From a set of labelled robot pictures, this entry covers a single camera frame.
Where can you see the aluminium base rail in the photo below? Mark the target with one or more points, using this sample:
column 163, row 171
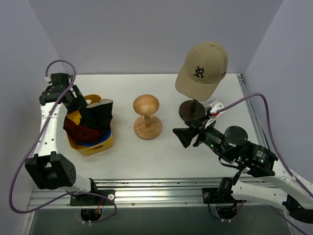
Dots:
column 140, row 193

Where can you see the beige baseball cap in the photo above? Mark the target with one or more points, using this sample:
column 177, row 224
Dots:
column 204, row 67

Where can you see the dark red hat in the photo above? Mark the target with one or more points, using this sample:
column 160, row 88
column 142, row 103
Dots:
column 80, row 133

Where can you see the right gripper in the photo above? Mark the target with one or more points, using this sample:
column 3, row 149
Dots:
column 196, row 133

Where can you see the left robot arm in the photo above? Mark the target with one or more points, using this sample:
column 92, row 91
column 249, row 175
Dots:
column 48, row 168

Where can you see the black hat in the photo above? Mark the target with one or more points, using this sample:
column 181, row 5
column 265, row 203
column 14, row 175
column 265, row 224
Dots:
column 97, row 115

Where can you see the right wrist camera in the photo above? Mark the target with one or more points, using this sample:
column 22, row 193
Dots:
column 212, row 109

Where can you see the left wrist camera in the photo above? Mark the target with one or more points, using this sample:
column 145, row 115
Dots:
column 53, row 79

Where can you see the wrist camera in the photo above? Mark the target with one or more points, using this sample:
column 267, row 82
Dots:
column 53, row 79
column 212, row 109

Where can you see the light wooden hat stand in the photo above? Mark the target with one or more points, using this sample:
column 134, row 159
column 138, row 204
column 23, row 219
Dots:
column 147, row 126

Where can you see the blue hat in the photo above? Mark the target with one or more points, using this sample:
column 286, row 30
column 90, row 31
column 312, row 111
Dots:
column 102, row 139

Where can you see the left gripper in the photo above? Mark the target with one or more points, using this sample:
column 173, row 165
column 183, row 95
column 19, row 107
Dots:
column 74, row 98

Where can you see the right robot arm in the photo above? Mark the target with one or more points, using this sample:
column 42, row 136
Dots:
column 261, row 176

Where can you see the yellow plastic basket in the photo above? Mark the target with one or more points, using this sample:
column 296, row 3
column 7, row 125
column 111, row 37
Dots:
column 86, row 151

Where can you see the cream mannequin head stand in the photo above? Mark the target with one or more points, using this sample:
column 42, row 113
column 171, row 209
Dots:
column 192, row 108

